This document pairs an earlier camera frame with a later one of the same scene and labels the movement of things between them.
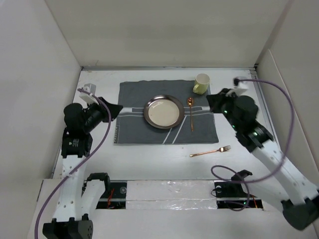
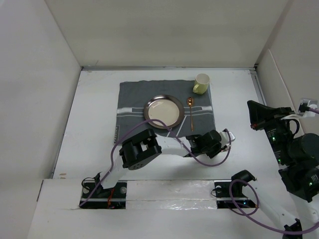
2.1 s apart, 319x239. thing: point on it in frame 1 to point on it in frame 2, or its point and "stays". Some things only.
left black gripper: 103,109 to 218,148
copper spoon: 190,103 stays
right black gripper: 216,100 to 259,114
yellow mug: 202,82 stays
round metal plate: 163,112 stays
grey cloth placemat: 197,126 stays
